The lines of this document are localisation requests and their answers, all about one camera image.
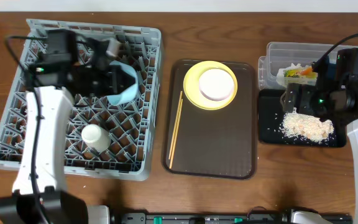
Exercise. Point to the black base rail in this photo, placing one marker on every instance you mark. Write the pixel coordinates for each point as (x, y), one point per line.
(254, 216)

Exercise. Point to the spilled rice pile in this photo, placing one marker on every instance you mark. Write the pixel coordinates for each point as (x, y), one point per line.
(306, 128)

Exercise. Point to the dark brown serving tray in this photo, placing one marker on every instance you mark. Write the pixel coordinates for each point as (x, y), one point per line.
(220, 143)

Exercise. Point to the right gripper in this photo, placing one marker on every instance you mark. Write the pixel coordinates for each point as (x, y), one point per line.
(293, 98)

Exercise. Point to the light blue bowl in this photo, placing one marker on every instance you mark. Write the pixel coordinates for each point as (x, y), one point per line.
(130, 92)

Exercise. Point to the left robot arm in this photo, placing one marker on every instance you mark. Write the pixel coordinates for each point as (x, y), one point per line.
(72, 64)

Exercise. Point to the white cup with rice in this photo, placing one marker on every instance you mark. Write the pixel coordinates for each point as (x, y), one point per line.
(96, 137)

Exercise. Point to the black waste tray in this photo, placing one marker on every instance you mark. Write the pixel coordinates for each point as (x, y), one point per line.
(270, 118)

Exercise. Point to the yellow round plate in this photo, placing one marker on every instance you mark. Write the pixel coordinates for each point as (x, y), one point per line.
(191, 87)

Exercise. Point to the green snack wrapper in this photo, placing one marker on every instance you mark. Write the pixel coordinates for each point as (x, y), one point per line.
(300, 72)

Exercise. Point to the white small bowl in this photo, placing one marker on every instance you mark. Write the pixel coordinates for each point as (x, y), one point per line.
(216, 84)

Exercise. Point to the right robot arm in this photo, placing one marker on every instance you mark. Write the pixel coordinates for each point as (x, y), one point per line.
(334, 97)

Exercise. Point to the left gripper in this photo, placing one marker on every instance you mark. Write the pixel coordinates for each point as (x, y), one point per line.
(114, 81)

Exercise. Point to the grey dishwasher rack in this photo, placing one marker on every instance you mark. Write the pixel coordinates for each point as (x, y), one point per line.
(131, 125)

